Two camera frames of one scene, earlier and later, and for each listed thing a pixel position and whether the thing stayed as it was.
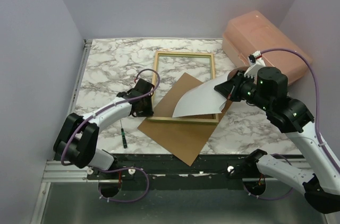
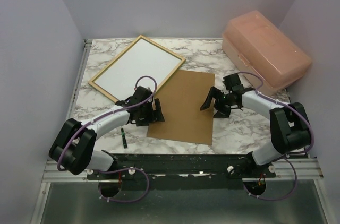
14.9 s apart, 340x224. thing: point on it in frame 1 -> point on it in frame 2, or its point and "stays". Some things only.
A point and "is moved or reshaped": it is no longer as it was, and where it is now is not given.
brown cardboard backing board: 184,139 is moved or reshaped
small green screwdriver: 123,139 stays
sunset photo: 202,100 -> 143,65
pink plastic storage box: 252,31 stays
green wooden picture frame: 214,121 -> 117,99
